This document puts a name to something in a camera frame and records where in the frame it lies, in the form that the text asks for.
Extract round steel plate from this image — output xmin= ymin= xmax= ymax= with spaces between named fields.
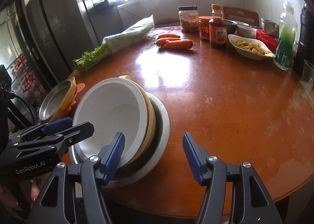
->
xmin=39 ymin=80 xmax=71 ymax=123

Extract orange plastic bear bowl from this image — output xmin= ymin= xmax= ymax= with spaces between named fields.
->
xmin=51 ymin=77 xmax=85 ymax=121

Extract large steel bowl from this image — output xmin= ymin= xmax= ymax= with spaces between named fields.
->
xmin=68 ymin=92 xmax=171 ymax=189

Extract person's hand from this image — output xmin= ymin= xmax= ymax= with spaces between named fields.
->
xmin=30 ymin=177 xmax=45 ymax=208

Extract glass door red letters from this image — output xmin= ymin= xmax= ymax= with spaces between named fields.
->
xmin=0 ymin=4 xmax=50 ymax=120

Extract grey refrigerator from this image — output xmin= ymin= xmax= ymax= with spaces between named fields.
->
xmin=20 ymin=0 xmax=125 ymax=85

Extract clear glass cup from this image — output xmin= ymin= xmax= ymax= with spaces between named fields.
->
xmin=300 ymin=59 xmax=314 ymax=91

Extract wrapped celery bundle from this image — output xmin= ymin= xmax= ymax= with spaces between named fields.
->
xmin=73 ymin=15 xmax=154 ymax=72

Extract middle carrot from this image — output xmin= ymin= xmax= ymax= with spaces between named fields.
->
xmin=155 ymin=38 xmax=180 ymax=48

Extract carrot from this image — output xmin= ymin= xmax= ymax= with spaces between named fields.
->
xmin=158 ymin=34 xmax=180 ymax=39
xmin=155 ymin=38 xmax=180 ymax=48
xmin=161 ymin=39 xmax=194 ymax=49

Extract far carrot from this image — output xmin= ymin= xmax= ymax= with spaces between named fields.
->
xmin=158 ymin=34 xmax=180 ymax=39

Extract green drink bottle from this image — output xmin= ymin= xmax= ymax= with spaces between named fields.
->
xmin=274 ymin=1 xmax=298 ymax=71

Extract white dish with food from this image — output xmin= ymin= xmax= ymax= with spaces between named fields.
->
xmin=227 ymin=34 xmax=275 ymax=60

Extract near carrot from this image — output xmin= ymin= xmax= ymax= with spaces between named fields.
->
xmin=161 ymin=39 xmax=194 ymax=49

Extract black thermos flask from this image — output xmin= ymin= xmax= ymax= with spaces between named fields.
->
xmin=293 ymin=3 xmax=314 ymax=76

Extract red tissue box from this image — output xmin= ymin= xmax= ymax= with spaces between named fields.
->
xmin=256 ymin=29 xmax=279 ymax=53

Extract small white bowl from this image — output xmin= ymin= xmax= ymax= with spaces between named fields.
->
xmin=237 ymin=24 xmax=257 ymax=39

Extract small steel cup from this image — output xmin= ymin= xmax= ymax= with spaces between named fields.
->
xmin=261 ymin=18 xmax=279 ymax=39

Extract clear jar black lid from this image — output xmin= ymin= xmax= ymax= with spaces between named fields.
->
xmin=178 ymin=6 xmax=199 ymax=33

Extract steel bowl behind jars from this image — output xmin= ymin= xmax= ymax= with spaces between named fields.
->
xmin=224 ymin=19 xmax=249 ymax=34

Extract brown sauce bottle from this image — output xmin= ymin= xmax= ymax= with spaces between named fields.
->
xmin=209 ymin=4 xmax=227 ymax=49

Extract wooden chair back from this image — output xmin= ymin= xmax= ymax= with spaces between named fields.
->
xmin=223 ymin=6 xmax=260 ymax=26

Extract red chili sauce jar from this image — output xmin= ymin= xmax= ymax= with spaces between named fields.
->
xmin=198 ymin=16 xmax=212 ymax=42

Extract black cable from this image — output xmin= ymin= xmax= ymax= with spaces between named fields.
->
xmin=9 ymin=92 xmax=36 ymax=125

